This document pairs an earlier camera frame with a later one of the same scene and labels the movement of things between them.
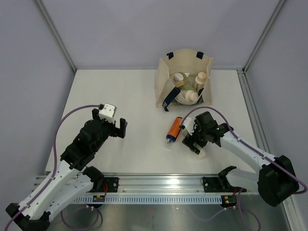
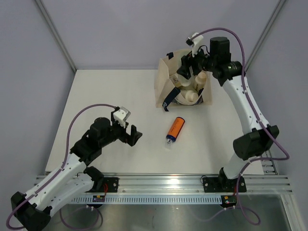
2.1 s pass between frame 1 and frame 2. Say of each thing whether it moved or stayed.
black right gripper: moved
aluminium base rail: stayed
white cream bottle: stayed
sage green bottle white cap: moved
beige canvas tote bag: stayed
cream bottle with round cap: stayed
